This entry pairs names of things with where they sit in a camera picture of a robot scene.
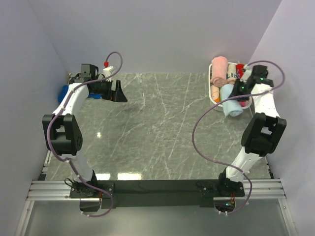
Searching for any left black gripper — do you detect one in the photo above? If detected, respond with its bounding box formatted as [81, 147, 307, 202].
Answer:
[92, 78, 127, 102]

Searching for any light blue towel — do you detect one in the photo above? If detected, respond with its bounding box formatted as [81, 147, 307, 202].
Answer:
[220, 84, 243, 117]

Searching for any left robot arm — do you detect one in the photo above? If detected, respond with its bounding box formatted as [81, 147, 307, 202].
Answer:
[42, 61, 127, 198]

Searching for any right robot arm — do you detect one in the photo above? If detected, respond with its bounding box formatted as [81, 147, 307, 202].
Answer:
[216, 64, 287, 197]

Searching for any beige rolled towel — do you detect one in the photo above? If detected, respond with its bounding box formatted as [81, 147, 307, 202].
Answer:
[226, 64, 237, 85]

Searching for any magenta rolled towel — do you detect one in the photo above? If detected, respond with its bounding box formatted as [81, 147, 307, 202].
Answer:
[239, 101, 248, 107]

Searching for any red rolled towel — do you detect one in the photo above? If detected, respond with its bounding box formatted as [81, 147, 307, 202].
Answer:
[236, 63, 245, 79]

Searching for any white plastic basket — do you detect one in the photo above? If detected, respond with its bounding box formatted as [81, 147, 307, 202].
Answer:
[208, 61, 254, 113]

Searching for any cream orange rolled towel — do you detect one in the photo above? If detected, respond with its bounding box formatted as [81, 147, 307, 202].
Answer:
[210, 84, 221, 103]

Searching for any pink rolled towel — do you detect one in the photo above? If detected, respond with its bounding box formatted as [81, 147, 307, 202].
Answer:
[211, 56, 228, 88]

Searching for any dark blue crumpled towel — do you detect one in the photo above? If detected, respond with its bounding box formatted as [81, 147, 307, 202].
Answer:
[58, 85, 101, 103]

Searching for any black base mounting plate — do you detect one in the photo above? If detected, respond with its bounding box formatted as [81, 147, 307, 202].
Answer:
[69, 179, 245, 209]

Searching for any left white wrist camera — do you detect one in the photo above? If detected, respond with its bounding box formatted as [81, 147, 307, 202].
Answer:
[102, 61, 117, 81]

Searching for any aluminium rail frame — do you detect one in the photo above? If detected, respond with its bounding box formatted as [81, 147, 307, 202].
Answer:
[15, 179, 297, 236]

